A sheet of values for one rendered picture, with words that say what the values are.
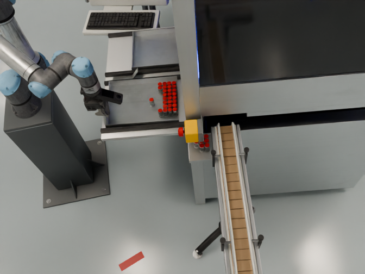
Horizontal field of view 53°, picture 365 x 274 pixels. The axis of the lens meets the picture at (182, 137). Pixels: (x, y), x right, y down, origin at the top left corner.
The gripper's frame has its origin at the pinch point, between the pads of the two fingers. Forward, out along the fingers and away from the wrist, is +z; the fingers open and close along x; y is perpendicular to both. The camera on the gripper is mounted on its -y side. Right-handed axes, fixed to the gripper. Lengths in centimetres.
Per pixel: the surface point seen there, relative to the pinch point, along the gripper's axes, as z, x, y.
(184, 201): 92, 10, -28
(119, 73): 1.7, -26.0, -3.7
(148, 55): 3.6, -38.7, -18.2
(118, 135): 3.7, 9.9, -3.9
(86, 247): 91, 36, 36
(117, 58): 3.7, -38.6, -1.3
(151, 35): 4, -54, -20
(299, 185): 74, 13, -100
